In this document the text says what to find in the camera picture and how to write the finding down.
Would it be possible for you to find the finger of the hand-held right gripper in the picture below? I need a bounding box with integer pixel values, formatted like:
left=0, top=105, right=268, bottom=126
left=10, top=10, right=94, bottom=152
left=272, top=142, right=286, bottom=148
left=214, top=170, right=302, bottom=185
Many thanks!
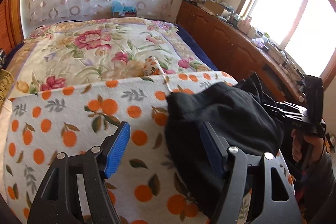
left=262, top=101, right=307, bottom=120

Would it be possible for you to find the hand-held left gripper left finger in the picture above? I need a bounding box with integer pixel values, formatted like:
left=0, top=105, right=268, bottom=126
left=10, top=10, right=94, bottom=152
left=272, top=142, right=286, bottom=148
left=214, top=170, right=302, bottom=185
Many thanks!
left=27, top=121, right=131, bottom=224

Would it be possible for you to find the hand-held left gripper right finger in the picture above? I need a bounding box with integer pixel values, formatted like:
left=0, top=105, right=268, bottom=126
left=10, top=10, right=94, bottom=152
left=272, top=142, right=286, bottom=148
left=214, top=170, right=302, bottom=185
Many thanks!
left=199, top=121, right=302, bottom=224

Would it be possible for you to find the black garment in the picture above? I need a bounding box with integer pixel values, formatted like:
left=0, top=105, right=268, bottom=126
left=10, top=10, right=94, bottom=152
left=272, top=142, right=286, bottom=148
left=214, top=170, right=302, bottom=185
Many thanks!
left=165, top=74, right=287, bottom=217

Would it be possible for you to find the person's right forearm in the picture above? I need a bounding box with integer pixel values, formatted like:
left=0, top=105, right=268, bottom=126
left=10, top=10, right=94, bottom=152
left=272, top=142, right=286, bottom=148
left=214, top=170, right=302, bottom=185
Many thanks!
left=299, top=149, right=336, bottom=218

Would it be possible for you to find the person's right hand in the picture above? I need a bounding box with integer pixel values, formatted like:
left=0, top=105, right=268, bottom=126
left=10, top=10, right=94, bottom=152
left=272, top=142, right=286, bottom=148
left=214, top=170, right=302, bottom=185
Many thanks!
left=291, top=130, right=326, bottom=163

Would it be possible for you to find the white box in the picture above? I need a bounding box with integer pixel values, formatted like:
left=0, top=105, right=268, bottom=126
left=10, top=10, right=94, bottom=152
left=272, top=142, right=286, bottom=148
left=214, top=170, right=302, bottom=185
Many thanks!
left=266, top=44, right=286, bottom=58

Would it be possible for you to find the orange fruit print blanket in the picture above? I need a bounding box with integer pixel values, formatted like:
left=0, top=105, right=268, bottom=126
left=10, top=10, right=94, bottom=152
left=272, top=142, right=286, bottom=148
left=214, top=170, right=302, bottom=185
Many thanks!
left=5, top=70, right=297, bottom=224

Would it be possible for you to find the long wooden cabinet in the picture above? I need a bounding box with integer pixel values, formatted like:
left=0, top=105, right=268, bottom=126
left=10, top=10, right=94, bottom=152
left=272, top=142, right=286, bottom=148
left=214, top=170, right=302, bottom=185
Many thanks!
left=176, top=1, right=308, bottom=104

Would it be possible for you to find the group of small bottles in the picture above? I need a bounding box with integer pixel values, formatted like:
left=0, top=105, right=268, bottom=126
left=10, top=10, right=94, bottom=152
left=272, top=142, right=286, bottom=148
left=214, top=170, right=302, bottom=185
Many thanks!
left=222, top=7, right=271, bottom=49

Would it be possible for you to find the window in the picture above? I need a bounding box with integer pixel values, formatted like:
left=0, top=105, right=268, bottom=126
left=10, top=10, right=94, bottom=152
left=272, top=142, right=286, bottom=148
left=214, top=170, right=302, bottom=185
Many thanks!
left=236, top=0, right=336, bottom=83

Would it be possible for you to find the floral blanket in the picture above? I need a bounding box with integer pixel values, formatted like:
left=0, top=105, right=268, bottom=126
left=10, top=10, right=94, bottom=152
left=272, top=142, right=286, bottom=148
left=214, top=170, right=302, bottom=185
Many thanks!
left=8, top=18, right=219, bottom=95

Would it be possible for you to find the navy bed sheet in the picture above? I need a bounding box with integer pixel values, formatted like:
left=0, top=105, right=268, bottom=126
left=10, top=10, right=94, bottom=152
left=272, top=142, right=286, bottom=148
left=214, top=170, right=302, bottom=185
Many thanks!
left=175, top=23, right=219, bottom=71

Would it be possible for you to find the cardboard box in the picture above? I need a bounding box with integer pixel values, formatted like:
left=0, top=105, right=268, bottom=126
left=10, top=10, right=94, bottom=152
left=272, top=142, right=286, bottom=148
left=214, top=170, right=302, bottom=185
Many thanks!
left=203, top=0, right=225, bottom=16

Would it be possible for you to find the blue tissue box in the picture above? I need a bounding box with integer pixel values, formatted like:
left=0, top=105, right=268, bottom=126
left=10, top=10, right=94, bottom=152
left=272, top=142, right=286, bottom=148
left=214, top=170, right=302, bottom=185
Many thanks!
left=112, top=1, right=137, bottom=18

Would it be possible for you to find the wooden louvered wardrobe door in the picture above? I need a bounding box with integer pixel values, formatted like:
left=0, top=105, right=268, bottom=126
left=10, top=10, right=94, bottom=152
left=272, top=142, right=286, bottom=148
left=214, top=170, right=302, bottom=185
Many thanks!
left=0, top=0, right=27, bottom=56

